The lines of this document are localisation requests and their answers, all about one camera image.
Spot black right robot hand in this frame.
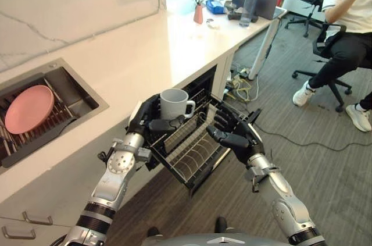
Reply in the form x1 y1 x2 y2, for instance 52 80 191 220
206 102 264 163

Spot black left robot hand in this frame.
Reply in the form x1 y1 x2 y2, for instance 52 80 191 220
125 93 185 135

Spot white ceramic mug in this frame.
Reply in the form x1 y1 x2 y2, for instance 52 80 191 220
160 88 196 120

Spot black dishwasher drawer rack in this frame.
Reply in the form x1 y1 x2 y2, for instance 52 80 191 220
145 64 264 199

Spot white desk leg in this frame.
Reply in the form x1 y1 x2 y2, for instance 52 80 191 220
248 16 280 80

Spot steel sink basin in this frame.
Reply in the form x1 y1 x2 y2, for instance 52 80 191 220
0 57 110 176

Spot black sink drain rack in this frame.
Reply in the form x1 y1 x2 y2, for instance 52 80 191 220
0 74 77 168

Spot grey robot torso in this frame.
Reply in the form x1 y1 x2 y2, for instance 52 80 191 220
141 231 291 246

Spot pink plate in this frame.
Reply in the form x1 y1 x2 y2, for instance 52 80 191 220
4 84 55 135

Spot dark bowl with items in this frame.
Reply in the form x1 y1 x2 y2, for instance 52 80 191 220
225 0 259 23

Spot pink vase with flowers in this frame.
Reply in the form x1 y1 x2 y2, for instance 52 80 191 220
187 0 210 24

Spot blue tissue box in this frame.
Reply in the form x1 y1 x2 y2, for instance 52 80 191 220
205 0 227 15

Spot clear water bottle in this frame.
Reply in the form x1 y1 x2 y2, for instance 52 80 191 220
239 0 263 28

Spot person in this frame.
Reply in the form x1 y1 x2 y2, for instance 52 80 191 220
292 0 372 133

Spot tangled floor cables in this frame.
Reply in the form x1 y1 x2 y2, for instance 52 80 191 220
222 64 260 103

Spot black floor cable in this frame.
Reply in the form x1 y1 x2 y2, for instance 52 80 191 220
255 123 372 151

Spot silver drawer handle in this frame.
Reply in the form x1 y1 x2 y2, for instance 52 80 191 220
22 210 54 226
0 224 37 240

